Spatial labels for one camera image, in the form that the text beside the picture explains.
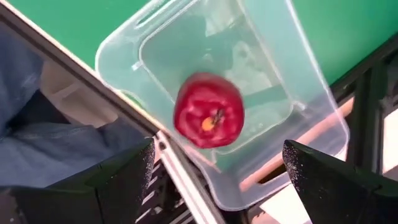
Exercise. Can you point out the wooden board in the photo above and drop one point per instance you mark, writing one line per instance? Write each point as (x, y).
(311, 137)

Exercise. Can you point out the white plastic chair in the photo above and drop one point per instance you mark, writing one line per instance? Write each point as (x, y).
(77, 102)

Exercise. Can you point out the black frame base rail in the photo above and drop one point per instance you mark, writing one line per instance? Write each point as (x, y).
(363, 124)

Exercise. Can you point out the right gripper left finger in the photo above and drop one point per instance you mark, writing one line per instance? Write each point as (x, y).
(124, 186)

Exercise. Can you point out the clear plastic bin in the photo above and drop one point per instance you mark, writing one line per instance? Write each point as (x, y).
(270, 46)

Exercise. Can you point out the person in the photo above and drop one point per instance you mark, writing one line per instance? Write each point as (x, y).
(46, 155)

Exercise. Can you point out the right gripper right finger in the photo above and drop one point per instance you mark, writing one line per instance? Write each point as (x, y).
(335, 193)

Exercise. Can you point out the red apple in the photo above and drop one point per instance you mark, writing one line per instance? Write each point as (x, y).
(202, 102)

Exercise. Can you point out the black slotted frame beam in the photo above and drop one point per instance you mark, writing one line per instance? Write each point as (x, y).
(161, 199)

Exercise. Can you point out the silver table edge rail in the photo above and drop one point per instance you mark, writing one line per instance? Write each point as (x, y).
(93, 82)

